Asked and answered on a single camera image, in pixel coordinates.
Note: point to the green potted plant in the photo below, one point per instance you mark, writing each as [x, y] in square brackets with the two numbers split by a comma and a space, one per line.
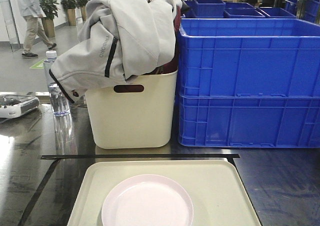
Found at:
[50, 10]

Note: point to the walking person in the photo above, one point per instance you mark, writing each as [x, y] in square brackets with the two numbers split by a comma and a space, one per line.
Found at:
[30, 10]

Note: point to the pink plate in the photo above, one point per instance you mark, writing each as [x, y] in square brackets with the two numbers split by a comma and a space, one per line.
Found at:
[147, 200]

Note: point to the grey jacket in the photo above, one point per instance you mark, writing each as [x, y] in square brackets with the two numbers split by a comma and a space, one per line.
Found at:
[120, 40]

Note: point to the white grey remote controller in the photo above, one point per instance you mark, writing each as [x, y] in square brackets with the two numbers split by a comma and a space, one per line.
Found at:
[14, 106]

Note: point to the large blue crate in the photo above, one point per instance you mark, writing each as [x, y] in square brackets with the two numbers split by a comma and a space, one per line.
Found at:
[249, 57]

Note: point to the clear water bottle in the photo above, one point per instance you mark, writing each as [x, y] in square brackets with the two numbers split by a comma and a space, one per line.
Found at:
[59, 103]

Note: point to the cream serving tray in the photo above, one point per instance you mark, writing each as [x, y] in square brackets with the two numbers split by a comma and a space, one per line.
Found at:
[218, 195]

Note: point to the cream storage bin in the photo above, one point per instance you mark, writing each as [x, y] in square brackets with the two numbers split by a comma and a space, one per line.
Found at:
[124, 120]

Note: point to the small blue bin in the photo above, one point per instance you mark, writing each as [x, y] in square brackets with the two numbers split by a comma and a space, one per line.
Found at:
[208, 8]

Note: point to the lower blue crate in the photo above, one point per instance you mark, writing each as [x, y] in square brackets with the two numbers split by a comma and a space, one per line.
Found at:
[249, 121]

